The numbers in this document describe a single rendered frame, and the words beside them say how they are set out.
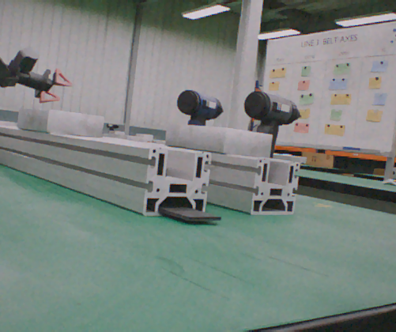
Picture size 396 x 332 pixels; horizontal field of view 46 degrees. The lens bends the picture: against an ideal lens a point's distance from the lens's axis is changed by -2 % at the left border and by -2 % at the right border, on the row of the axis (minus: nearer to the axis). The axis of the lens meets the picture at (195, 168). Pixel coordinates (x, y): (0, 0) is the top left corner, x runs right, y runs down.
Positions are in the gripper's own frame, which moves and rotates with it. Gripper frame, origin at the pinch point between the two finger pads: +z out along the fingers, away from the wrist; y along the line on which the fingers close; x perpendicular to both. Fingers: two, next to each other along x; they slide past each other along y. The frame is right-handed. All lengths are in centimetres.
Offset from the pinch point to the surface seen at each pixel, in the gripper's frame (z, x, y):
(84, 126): -28, 63, -63
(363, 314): -35, 109, -110
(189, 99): -1, 47, -64
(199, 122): 5, 49, -60
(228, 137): -16, 74, -85
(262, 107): 2, 58, -81
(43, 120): -35, 63, -60
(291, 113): 12, 56, -81
